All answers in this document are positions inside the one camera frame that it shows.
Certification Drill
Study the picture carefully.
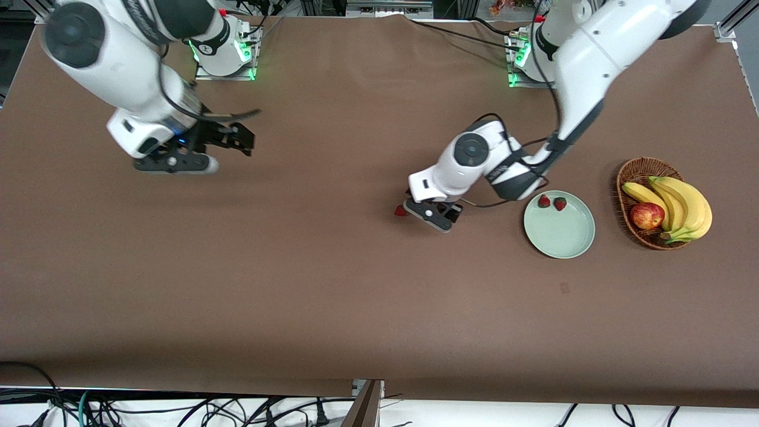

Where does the pale green round plate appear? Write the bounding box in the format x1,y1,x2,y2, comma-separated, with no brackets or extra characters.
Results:
524,190,596,260

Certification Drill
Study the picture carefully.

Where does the brown table cover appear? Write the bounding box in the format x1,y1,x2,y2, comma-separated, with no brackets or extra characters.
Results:
0,11,759,410

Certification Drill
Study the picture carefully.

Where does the brown wicker basket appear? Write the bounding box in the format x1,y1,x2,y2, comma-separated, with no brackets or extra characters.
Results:
617,157,691,251

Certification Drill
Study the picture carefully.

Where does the grey metal background box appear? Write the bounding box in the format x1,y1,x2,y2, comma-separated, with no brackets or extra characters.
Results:
346,0,434,18

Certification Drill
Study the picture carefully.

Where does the small yellow banana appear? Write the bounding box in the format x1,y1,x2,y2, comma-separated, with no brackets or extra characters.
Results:
621,181,672,232

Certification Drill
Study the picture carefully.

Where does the red apple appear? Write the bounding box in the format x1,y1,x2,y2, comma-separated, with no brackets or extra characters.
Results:
630,202,666,231

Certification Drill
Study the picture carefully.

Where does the large yellow banana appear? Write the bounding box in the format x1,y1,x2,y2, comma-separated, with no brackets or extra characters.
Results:
658,178,713,244

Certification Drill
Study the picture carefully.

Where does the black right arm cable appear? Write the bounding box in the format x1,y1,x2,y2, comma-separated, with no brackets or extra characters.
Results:
157,36,261,122

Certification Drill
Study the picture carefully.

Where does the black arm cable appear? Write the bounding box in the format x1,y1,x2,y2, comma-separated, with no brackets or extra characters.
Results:
157,36,261,122
463,0,564,208

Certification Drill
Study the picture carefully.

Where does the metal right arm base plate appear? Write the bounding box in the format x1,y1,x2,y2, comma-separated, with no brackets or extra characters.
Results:
194,27,257,81

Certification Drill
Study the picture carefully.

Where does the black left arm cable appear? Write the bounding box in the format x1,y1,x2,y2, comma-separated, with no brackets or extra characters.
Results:
463,0,564,208

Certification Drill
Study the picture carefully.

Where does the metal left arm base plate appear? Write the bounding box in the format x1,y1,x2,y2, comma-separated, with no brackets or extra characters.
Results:
507,33,561,90

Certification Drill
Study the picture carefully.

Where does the long black table cable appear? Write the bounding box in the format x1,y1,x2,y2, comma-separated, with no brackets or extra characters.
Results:
408,20,522,50

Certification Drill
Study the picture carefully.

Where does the short black table cable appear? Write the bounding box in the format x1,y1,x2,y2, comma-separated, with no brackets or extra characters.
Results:
471,17,518,35

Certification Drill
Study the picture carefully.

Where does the aluminium post with bracket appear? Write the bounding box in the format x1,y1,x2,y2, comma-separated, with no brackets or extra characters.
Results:
341,380,385,427

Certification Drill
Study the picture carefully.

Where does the thick black floor cable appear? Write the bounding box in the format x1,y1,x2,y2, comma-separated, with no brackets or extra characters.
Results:
0,361,67,427

